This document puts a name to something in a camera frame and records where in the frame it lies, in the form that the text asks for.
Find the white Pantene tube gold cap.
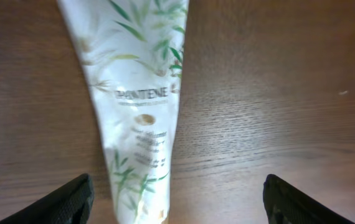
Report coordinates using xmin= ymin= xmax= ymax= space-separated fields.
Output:
xmin=59 ymin=0 xmax=189 ymax=223

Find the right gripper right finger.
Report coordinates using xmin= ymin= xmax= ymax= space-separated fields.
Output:
xmin=263 ymin=174 xmax=354 ymax=224

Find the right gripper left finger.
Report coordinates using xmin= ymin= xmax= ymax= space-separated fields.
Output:
xmin=0 ymin=174 xmax=95 ymax=224

